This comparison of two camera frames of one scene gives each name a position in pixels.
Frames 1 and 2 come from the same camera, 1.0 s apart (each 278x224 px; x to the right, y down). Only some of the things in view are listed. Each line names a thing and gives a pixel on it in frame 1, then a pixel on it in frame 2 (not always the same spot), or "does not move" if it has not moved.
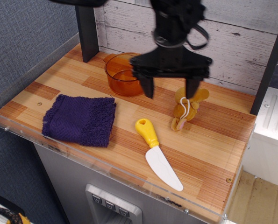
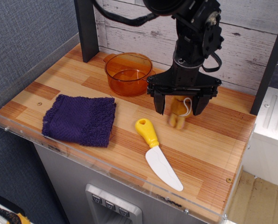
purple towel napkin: x=88 y=121 does not move
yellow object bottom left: x=24 y=220 does not move
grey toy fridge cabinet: x=89 y=194 does not move
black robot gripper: x=170 y=60 → x=181 y=80
